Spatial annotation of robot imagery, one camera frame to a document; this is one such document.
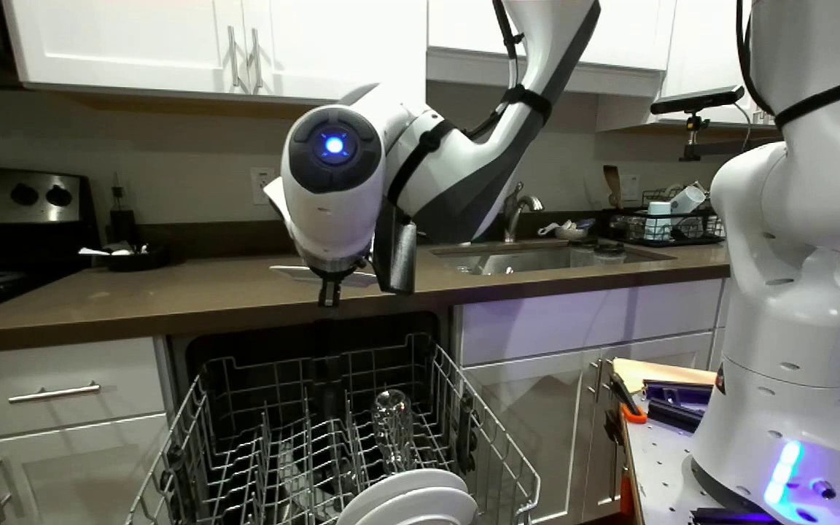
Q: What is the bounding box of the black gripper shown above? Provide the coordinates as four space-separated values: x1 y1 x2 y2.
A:
313 272 348 310

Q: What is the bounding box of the white plate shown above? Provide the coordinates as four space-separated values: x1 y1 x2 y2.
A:
335 477 481 525
265 259 382 289
359 467 472 496

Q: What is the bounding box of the dishwasher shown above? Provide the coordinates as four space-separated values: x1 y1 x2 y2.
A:
163 307 459 525

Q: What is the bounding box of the clear drinking glass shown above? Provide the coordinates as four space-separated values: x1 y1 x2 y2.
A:
277 441 334 520
370 386 420 473

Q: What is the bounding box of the black dish with white paper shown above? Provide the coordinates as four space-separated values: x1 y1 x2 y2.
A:
76 238 178 275

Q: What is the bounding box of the steel faucet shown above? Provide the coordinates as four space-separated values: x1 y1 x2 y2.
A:
509 187 545 244

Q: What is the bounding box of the steel kitchen sink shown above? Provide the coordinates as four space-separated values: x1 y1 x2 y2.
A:
433 238 677 281

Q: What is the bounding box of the dark bottle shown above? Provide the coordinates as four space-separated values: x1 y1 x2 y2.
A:
103 184 144 251

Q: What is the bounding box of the white lower cabinet door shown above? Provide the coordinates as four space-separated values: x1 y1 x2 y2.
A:
0 410 178 525

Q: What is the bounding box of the black and orange screwdriver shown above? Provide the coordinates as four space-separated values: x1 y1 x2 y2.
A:
608 370 655 429

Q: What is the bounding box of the black and steel stove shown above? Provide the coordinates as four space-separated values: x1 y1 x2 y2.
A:
0 162 101 320

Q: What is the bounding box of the yellow notepad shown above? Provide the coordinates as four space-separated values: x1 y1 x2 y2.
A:
610 355 720 396

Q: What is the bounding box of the black dish drying rack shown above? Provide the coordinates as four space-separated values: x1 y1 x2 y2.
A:
602 177 732 249

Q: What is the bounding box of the black and purple tool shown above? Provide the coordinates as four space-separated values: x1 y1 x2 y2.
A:
642 380 726 432

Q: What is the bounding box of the grey robot mounting table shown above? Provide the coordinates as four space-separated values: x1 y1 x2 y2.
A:
615 402 840 525

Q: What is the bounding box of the white wall outlet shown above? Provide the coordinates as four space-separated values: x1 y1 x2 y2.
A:
251 161 283 209

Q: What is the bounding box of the wire dishwasher rack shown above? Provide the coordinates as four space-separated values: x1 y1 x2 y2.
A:
125 333 545 525

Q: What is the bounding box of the white drawer with handle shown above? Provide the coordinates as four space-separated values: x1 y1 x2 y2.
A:
0 336 171 444

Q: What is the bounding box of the white upper cabinet with handles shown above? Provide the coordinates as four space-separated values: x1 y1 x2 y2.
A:
0 0 433 109

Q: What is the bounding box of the black camera on stand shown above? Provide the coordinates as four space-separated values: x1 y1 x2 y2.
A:
649 84 750 165

